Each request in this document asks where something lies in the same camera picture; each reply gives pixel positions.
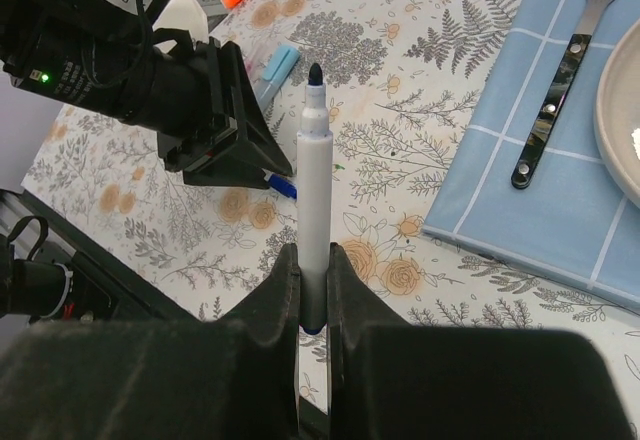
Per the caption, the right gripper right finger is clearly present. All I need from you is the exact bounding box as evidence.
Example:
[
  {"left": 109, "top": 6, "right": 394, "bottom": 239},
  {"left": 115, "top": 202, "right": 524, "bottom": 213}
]
[{"left": 327, "top": 245, "right": 633, "bottom": 439}]

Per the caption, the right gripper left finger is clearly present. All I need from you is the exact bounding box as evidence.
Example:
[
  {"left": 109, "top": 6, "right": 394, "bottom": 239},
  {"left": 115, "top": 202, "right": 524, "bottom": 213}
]
[{"left": 1, "top": 244, "right": 300, "bottom": 439}]

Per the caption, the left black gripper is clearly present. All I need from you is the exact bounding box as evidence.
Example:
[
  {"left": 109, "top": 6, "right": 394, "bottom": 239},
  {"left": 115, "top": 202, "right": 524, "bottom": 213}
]
[{"left": 1, "top": 0, "right": 235, "bottom": 170}]

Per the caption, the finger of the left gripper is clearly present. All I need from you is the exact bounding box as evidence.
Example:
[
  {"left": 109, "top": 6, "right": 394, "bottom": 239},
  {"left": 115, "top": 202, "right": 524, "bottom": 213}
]
[{"left": 182, "top": 40, "right": 293, "bottom": 189}]

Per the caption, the small blue pen cap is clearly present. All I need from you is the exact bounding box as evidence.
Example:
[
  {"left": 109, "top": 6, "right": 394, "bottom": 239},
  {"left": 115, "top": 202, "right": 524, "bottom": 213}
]
[{"left": 267, "top": 174, "right": 297, "bottom": 200}]

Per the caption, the white thin pen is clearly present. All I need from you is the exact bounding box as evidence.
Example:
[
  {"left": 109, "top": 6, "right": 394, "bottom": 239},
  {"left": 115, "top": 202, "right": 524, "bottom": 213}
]
[{"left": 296, "top": 63, "right": 334, "bottom": 335}]

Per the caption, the light blue marker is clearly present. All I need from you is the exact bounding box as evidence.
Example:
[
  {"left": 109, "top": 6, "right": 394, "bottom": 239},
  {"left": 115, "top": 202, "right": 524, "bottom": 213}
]
[{"left": 253, "top": 45, "right": 300, "bottom": 112}]

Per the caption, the blue checkered cloth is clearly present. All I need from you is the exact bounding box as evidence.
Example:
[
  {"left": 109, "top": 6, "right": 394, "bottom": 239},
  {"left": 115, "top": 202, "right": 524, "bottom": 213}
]
[{"left": 424, "top": 0, "right": 639, "bottom": 309}]

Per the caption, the beige ceramic plate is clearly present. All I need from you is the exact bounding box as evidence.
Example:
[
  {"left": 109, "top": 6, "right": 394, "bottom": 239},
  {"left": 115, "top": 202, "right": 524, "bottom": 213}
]
[{"left": 594, "top": 24, "right": 639, "bottom": 204}]

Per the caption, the silver fork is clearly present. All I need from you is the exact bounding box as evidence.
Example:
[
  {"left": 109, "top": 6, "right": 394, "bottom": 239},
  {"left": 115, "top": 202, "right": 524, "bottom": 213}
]
[{"left": 511, "top": 0, "right": 615, "bottom": 190}]

